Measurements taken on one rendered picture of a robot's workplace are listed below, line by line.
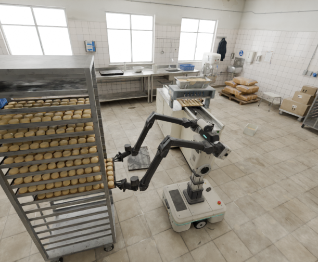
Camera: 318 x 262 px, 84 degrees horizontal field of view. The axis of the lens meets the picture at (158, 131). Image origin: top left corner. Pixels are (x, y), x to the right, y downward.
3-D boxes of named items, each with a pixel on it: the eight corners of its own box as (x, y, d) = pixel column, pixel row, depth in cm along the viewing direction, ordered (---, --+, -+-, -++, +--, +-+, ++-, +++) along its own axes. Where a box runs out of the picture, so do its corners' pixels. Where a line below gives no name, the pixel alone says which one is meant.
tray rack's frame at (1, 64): (114, 206, 223) (93, 54, 133) (117, 248, 181) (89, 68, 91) (58, 218, 207) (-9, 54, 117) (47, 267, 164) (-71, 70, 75)
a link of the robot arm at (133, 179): (146, 190, 144) (144, 182, 151) (146, 180, 138) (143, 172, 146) (131, 193, 141) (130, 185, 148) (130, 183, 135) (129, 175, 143)
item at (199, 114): (178, 149, 340) (183, 106, 295) (194, 148, 347) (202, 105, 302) (192, 175, 281) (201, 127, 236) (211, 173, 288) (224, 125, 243)
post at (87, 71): (116, 239, 180) (90, 66, 95) (116, 243, 178) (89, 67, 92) (113, 240, 179) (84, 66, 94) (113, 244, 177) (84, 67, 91)
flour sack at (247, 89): (245, 93, 545) (246, 88, 536) (234, 89, 576) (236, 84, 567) (259, 90, 577) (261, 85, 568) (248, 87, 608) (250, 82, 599)
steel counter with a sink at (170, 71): (92, 110, 481) (85, 63, 420) (90, 101, 536) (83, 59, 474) (195, 97, 609) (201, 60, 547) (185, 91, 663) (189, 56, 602)
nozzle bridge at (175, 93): (167, 103, 320) (168, 84, 303) (203, 101, 335) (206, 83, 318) (172, 110, 293) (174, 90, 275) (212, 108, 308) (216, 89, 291)
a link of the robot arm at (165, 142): (167, 139, 125) (163, 132, 133) (161, 154, 130) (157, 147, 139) (215, 147, 143) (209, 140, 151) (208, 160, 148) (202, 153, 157)
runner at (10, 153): (101, 142, 123) (101, 139, 121) (101, 144, 120) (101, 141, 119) (-9, 155, 107) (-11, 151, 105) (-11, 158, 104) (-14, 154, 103)
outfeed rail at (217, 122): (177, 87, 410) (177, 84, 407) (178, 87, 411) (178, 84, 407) (221, 130, 242) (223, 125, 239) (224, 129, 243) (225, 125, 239)
